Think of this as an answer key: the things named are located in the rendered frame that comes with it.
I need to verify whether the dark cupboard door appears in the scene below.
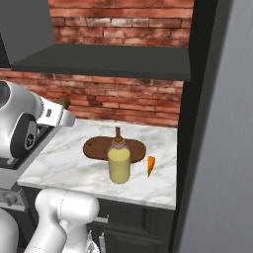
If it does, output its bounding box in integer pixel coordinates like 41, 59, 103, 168
88, 222, 172, 253

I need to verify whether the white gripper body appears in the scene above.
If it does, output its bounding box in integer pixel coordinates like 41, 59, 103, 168
58, 109, 76, 128

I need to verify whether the dark grey wall shelf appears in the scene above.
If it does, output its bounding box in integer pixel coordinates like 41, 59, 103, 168
11, 43, 193, 82

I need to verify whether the grey fridge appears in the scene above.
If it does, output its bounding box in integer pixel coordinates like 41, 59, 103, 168
172, 0, 253, 253

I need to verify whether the grey range hood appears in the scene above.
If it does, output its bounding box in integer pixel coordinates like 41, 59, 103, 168
0, 0, 56, 69

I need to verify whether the dark drawer front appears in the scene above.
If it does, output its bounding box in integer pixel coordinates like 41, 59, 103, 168
86, 197, 176, 239

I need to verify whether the grey stove knob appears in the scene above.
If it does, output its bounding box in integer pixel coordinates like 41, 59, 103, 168
2, 192, 22, 208

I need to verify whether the brown wooden cutting board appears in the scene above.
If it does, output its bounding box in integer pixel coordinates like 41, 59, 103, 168
82, 135, 147, 165

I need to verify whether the brown rounded lump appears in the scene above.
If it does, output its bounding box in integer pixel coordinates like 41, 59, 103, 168
53, 97, 71, 111

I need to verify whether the orange cheese wedge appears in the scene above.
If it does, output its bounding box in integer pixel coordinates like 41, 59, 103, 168
146, 155, 157, 179

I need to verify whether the yellow condiment bottle brown cap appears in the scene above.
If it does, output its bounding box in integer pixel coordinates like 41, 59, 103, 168
107, 126, 132, 185

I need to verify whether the black tall side panel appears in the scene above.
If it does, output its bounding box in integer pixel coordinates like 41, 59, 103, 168
168, 0, 219, 253

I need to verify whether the silver drawer handle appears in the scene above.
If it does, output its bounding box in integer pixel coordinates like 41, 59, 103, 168
94, 214, 111, 224

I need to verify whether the silver cupboard door handle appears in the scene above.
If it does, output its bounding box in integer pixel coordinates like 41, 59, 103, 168
98, 231, 107, 253

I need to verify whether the grey stove with black hob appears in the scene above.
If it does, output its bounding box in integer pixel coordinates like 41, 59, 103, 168
0, 124, 64, 212

